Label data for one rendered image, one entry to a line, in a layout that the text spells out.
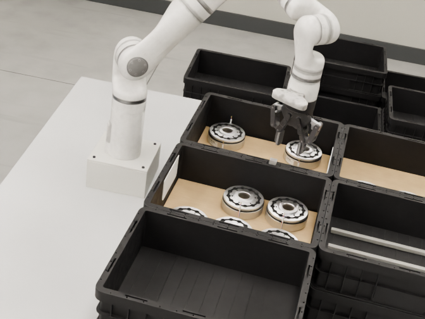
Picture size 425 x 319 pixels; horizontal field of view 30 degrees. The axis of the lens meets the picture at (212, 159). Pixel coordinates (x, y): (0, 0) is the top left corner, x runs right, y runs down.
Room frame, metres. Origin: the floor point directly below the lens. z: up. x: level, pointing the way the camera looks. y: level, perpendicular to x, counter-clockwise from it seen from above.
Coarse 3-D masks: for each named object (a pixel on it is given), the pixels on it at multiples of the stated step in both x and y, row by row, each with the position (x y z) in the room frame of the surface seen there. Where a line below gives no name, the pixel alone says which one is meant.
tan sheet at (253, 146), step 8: (208, 128) 1.98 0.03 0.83; (200, 136) 1.94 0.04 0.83; (248, 136) 1.98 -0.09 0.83; (208, 144) 1.90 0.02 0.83; (248, 144) 1.93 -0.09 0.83; (256, 144) 1.94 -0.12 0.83; (264, 144) 1.94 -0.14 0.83; (272, 144) 1.95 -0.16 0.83; (280, 144) 1.96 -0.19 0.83; (240, 152) 1.88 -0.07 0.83; (248, 152) 1.89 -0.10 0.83; (256, 152) 1.90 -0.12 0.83; (264, 152) 1.90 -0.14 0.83; (272, 152) 1.91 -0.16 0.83; (280, 152) 1.92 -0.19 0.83; (280, 160) 1.87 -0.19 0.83; (328, 160) 1.91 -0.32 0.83; (320, 168) 1.86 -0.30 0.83
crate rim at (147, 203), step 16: (176, 144) 1.71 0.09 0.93; (192, 144) 1.72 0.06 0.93; (240, 160) 1.69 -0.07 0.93; (256, 160) 1.69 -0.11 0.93; (160, 176) 1.56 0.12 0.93; (304, 176) 1.66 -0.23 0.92; (320, 176) 1.66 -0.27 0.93; (160, 208) 1.43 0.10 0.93; (320, 208) 1.52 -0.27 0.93; (224, 224) 1.41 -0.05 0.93; (320, 224) 1.46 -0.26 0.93; (288, 240) 1.38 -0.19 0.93
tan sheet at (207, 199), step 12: (180, 180) 1.70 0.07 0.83; (180, 192) 1.64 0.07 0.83; (192, 192) 1.65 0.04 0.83; (204, 192) 1.66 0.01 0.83; (216, 192) 1.67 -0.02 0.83; (168, 204) 1.59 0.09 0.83; (180, 204) 1.59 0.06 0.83; (192, 204) 1.60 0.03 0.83; (204, 204) 1.61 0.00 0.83; (216, 204) 1.62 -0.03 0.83; (264, 204) 1.65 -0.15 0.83; (216, 216) 1.57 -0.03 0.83; (264, 216) 1.60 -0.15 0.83; (312, 216) 1.63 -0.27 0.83; (252, 228) 1.54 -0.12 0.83; (264, 228) 1.55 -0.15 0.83; (312, 228) 1.58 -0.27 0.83; (300, 240) 1.52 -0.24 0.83
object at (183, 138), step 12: (204, 96) 1.99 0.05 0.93; (216, 96) 2.00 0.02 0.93; (228, 96) 2.01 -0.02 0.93; (264, 108) 1.98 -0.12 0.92; (192, 120) 1.84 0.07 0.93; (324, 120) 1.96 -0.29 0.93; (204, 144) 1.73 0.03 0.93; (336, 144) 1.83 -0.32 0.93; (252, 156) 1.71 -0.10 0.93; (336, 156) 1.77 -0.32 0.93; (300, 168) 1.69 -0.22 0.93
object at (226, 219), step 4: (228, 216) 1.53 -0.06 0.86; (220, 220) 1.51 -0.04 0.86; (224, 220) 1.52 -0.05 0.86; (228, 220) 1.51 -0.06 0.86; (232, 220) 1.52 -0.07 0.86; (236, 220) 1.52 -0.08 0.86; (240, 220) 1.52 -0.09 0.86; (240, 224) 1.51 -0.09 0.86; (244, 224) 1.51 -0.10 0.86; (248, 224) 1.51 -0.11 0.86
